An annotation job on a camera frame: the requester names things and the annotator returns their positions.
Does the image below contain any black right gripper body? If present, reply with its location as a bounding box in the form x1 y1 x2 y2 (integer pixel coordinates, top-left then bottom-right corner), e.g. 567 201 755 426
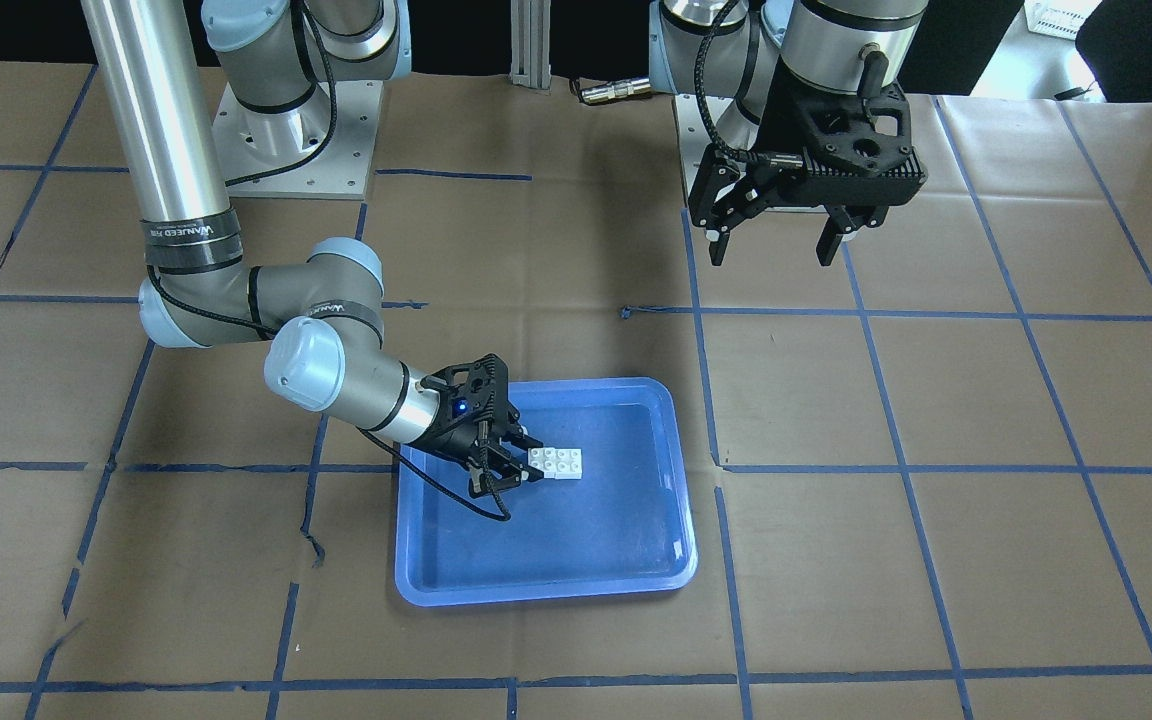
419 354 521 469

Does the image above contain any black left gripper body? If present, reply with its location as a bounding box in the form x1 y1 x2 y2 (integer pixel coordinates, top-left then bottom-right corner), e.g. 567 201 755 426
687 70 929 229

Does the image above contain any white block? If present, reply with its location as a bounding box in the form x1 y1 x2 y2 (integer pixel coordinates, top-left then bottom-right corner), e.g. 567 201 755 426
526 447 559 479
545 448 584 480

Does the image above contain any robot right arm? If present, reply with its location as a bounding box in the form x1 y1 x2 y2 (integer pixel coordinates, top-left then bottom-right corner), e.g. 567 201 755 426
83 1 558 497

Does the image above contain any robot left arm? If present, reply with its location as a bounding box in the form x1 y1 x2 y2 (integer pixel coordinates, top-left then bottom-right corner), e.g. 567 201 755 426
647 1 929 266

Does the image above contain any blue plastic tray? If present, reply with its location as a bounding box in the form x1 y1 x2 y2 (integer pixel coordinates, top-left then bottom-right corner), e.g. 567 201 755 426
396 377 699 607

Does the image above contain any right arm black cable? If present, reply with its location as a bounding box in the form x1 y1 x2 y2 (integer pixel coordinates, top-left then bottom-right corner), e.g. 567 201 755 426
146 0 513 523

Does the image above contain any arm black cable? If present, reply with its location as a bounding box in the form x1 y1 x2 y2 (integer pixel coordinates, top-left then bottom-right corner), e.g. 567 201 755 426
146 0 513 523
694 0 802 169

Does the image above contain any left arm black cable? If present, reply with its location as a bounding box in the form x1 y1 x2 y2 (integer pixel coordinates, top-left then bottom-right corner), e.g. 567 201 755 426
694 0 802 169

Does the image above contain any metal cable connector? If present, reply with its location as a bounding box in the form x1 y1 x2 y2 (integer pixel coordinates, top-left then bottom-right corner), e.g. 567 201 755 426
573 77 654 106

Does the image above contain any aluminium frame post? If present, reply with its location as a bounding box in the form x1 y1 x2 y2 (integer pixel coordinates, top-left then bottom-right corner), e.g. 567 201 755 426
508 0 552 94

